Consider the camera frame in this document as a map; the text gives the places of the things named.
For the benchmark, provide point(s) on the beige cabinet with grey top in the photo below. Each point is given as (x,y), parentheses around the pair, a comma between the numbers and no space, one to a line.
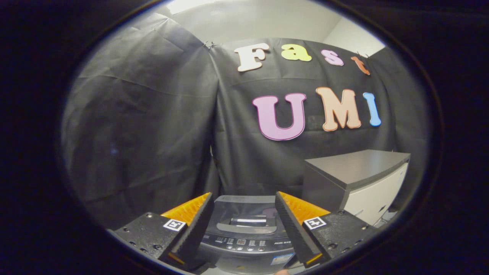
(355,168)

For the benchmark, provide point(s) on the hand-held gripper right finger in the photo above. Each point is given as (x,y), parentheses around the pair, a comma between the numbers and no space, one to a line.
(294,229)

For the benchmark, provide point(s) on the grey washing machine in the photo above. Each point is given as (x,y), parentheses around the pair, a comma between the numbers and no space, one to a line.
(244,236)

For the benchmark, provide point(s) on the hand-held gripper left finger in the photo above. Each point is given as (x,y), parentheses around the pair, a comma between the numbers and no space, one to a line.
(195,233)

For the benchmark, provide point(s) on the black backdrop cloth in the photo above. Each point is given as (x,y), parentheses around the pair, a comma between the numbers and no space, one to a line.
(145,133)

